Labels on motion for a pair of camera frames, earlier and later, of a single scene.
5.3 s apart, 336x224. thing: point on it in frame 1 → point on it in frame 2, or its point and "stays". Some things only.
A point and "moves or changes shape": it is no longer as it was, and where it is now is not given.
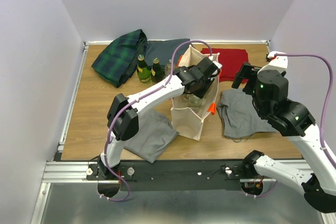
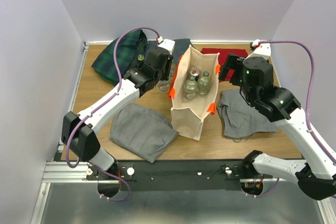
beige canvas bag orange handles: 188,110 stays
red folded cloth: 232,61 stays
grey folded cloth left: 155,132 stays
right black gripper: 247,71 → 233,62
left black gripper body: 204,86 → 164,74
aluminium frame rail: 60,172 stays
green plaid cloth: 117,63 stays
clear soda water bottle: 192,100 moves or changes shape
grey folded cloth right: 240,117 stays
